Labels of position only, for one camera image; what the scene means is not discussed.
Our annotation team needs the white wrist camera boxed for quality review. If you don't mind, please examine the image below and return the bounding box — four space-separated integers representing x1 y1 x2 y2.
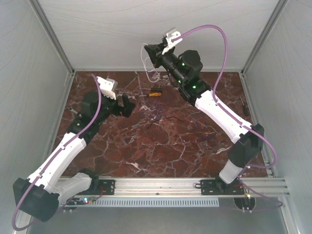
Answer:
162 28 183 55
97 76 118 100

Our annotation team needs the black left mount plate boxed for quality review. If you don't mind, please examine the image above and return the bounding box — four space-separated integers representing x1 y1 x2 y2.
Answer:
77 179 116 196

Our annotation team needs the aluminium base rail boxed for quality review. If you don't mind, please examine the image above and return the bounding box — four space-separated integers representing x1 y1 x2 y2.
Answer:
113 177 290 197

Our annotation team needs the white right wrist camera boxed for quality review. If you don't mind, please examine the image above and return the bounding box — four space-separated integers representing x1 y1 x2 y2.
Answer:
162 28 183 55

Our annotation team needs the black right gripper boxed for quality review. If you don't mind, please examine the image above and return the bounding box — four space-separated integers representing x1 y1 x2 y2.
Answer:
144 42 185 85

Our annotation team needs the silver wrench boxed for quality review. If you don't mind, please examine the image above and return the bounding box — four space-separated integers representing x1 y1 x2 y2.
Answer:
69 107 78 114

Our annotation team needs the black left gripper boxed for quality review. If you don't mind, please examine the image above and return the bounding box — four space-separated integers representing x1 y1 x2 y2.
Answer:
96 87 136 123

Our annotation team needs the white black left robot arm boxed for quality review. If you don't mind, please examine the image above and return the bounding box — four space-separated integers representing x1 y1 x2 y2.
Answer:
13 91 136 222

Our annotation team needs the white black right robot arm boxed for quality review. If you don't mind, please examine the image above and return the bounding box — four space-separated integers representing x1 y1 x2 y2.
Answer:
144 43 264 194

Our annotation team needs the yellow handled screwdriver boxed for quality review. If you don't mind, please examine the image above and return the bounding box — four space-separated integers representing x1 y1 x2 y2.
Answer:
140 92 161 98

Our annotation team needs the black mount plate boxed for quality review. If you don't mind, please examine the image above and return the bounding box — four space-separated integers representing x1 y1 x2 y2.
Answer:
194 179 233 195
77 179 116 196

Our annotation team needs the black right mount plate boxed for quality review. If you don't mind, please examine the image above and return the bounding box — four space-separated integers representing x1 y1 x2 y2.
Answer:
194 179 233 195

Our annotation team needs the black zip tie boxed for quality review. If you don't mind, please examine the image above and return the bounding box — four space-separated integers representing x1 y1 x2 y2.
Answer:
147 116 184 129

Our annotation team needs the blue wire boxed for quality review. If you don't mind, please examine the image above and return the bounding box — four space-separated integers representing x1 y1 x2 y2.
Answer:
140 87 164 122

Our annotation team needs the grey slotted cable duct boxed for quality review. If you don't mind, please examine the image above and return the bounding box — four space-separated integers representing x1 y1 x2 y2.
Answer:
66 196 219 208

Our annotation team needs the white wire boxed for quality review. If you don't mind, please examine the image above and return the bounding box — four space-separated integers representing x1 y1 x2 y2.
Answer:
140 42 160 83

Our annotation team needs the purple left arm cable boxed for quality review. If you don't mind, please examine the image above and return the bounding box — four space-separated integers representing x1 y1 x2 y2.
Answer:
11 73 102 231

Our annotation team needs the black handled screwdriver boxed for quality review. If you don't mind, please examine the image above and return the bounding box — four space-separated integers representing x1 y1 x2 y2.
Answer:
143 88 163 93

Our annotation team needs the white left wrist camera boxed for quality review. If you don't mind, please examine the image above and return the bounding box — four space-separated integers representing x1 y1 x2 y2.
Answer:
97 76 118 100

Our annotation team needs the small black screwdriver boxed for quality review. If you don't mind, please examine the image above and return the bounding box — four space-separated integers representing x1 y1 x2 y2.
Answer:
240 97 250 117

